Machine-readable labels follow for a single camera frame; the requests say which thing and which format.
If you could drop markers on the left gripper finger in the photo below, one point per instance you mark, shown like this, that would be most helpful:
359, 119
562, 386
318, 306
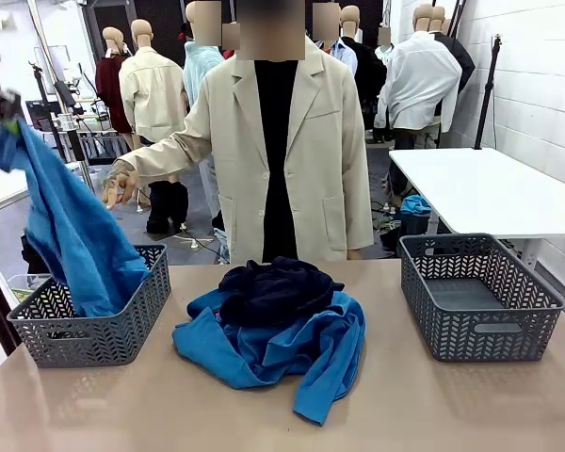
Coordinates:
5, 115
16, 110

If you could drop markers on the blue cotton top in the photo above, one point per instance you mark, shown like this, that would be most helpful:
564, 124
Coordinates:
329, 376
66, 226

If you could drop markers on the navy blue garment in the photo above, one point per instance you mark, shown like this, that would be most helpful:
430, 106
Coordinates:
273, 292

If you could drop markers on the person's right forearm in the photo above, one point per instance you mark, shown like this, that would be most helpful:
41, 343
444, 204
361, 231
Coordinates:
169, 153

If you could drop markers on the person's left forearm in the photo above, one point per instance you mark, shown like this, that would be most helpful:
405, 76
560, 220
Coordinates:
358, 216

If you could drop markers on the person's right hand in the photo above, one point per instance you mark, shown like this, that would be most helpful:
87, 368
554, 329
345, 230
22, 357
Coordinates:
122, 181

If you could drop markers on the person's left hand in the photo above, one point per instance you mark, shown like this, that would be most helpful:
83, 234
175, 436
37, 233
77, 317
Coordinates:
354, 254

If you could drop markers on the black monitor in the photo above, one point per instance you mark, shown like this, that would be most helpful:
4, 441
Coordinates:
37, 110

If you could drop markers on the mannequin in maroon garment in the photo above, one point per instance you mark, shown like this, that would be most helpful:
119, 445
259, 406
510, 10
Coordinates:
108, 85

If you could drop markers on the mannequin in cream jacket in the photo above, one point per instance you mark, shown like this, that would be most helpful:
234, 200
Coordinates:
146, 85

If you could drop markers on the black bag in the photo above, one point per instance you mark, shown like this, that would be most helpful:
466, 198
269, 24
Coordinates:
30, 256

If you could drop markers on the black lowered trousers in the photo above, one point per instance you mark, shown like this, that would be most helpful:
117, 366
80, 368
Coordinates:
160, 207

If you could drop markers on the clear box with green contents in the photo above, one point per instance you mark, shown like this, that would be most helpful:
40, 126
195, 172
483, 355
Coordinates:
21, 292

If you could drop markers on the mannequin in teal fleece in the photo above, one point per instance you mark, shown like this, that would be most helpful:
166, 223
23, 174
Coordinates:
200, 66

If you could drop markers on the mannequin in red jacket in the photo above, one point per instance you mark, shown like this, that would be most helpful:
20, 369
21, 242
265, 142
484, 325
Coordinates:
230, 53

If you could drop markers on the lowered denim jeans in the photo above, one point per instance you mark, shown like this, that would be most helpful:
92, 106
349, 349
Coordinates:
219, 223

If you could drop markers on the grey plastic woven basket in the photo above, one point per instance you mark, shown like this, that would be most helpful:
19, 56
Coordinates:
475, 339
99, 343

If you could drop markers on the person in beige coat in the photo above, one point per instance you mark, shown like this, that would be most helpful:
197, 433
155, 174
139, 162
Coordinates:
320, 165

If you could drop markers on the mannequin in light blue shirt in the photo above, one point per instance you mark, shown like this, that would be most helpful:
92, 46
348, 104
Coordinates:
343, 54

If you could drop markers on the mannequin in black coat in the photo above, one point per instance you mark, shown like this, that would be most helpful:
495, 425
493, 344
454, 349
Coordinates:
369, 80

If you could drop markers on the mannequin in white shirt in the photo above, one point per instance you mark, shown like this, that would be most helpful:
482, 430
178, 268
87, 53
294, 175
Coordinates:
419, 80

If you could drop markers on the turquoise crumpled cloth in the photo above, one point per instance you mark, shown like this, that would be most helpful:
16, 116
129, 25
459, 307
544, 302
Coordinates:
414, 205

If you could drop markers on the mannequin in black jacket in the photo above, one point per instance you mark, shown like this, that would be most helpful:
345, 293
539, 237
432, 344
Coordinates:
461, 61

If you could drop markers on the black tripod stand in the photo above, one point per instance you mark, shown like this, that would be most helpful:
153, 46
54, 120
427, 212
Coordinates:
489, 94

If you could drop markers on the black stand with camera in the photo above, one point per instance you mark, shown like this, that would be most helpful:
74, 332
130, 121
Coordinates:
66, 96

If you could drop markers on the dark brown frame bar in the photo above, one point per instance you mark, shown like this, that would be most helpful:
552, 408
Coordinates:
0, 306

